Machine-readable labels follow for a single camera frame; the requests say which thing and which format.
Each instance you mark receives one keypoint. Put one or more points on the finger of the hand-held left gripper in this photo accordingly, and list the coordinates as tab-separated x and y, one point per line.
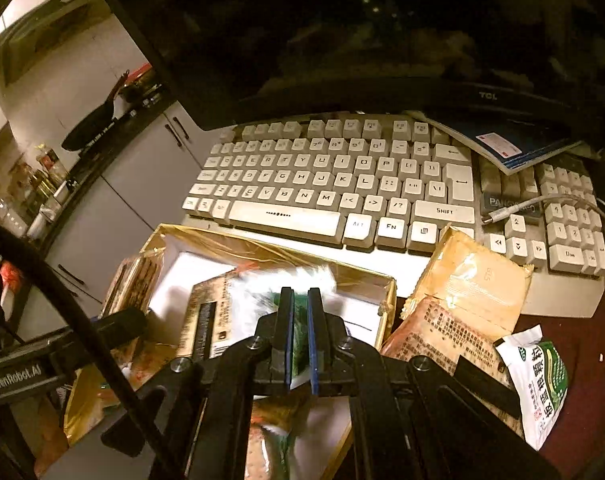
122	325

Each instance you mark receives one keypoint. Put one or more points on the range hood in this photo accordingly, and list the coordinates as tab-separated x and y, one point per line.
47	30

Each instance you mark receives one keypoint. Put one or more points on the black frying pan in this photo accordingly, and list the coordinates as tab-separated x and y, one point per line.
90	127

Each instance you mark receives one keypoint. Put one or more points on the orange black-striped snack packet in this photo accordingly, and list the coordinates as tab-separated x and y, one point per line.
222	310

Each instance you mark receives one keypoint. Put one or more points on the white keyboard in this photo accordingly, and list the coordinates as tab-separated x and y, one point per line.
302	175

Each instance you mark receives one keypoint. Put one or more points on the red package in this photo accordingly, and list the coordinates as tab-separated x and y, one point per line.
10	277

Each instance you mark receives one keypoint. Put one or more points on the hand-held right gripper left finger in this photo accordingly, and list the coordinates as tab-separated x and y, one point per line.
288	350

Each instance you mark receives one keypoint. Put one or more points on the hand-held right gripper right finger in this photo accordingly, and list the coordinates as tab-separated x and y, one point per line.
315	350

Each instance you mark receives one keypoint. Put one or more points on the white kitchen base cabinet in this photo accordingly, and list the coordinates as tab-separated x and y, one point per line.
132	180

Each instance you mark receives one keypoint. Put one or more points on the gold cardboard box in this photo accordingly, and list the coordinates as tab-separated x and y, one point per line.
202	237

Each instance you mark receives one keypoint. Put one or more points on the blue booklet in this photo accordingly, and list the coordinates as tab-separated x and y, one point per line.
522	145

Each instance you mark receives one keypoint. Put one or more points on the black computer monitor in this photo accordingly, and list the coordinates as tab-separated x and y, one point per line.
332	35

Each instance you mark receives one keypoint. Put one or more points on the green white snack packet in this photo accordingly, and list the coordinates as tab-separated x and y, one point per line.
537	390

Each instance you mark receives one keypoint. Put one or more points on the group of condiment bottles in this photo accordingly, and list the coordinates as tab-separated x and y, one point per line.
37	180

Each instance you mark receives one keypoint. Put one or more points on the gold snack packet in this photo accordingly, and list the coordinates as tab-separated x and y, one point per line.
472	280

